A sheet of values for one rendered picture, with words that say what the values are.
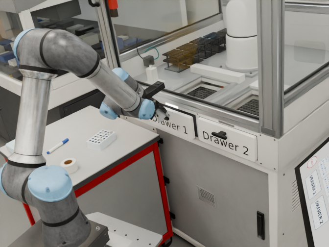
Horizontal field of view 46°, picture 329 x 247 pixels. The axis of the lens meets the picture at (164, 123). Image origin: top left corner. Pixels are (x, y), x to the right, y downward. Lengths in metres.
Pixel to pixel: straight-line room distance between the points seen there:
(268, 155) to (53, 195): 0.80
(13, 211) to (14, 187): 1.78
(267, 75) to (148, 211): 1.05
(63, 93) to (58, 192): 1.27
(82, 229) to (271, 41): 0.83
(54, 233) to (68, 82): 1.29
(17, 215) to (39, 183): 1.82
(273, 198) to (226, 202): 0.30
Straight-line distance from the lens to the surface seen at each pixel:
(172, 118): 1.76
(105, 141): 1.89
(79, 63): 1.16
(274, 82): 1.36
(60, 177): 1.17
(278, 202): 1.65
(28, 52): 1.23
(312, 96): 1.60
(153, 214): 2.13
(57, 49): 1.16
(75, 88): 2.40
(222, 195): 1.86
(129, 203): 1.97
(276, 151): 1.49
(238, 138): 1.54
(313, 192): 1.13
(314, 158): 1.22
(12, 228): 2.89
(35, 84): 1.24
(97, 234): 1.28
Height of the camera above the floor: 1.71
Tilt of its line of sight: 28 degrees down
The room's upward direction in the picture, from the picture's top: 9 degrees counter-clockwise
